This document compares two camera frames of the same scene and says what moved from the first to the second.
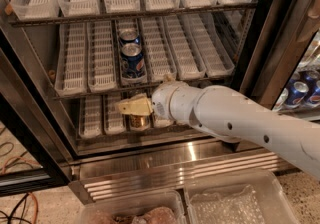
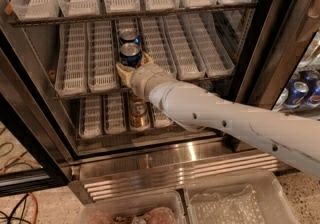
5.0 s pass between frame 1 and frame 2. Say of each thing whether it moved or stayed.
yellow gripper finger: moved
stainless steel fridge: stayed
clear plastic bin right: stayed
